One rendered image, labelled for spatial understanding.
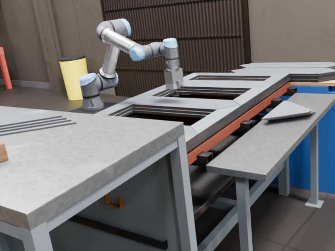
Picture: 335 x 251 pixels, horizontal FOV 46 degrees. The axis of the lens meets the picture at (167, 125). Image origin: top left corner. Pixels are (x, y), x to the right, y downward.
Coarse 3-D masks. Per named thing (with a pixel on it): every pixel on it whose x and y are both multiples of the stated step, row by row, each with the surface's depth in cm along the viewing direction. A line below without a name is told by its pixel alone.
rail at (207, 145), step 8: (280, 88) 253; (272, 96) 241; (280, 96) 253; (256, 104) 225; (264, 104) 231; (248, 112) 213; (256, 112) 222; (240, 120) 205; (248, 120) 214; (224, 128) 191; (232, 128) 198; (216, 136) 185; (224, 136) 192; (200, 144) 175; (208, 144) 179; (192, 152) 168; (192, 160) 169
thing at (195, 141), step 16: (224, 80) 282; (240, 80) 276; (256, 80) 269; (288, 80) 263; (160, 96) 256; (256, 96) 220; (112, 112) 222; (128, 112) 230; (144, 112) 229; (160, 112) 222; (176, 112) 217; (192, 112) 211; (208, 112) 206; (240, 112) 205; (208, 128) 178; (192, 144) 168
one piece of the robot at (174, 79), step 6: (168, 72) 218; (174, 72) 218; (180, 72) 221; (168, 78) 220; (174, 78) 219; (180, 78) 222; (168, 84) 221; (174, 84) 219; (180, 84) 220; (174, 90) 224
